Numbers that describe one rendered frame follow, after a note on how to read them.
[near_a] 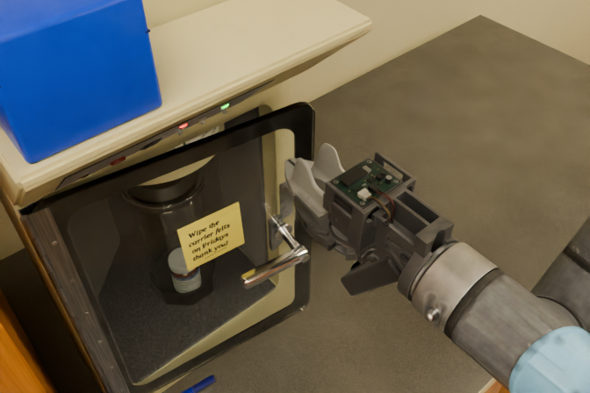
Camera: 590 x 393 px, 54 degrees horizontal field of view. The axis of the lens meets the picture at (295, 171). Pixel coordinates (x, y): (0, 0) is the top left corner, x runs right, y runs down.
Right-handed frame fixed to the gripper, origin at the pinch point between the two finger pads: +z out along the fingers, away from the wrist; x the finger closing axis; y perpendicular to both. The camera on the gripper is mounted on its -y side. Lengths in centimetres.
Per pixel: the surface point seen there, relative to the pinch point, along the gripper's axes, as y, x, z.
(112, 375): -22.9, 25.8, 4.6
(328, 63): -32, -52, 49
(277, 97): 5.9, -2.3, 6.0
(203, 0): 20.6, 5.8, 6.1
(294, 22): 19.9, 1.2, -1.3
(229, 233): -6.9, 8.1, 2.3
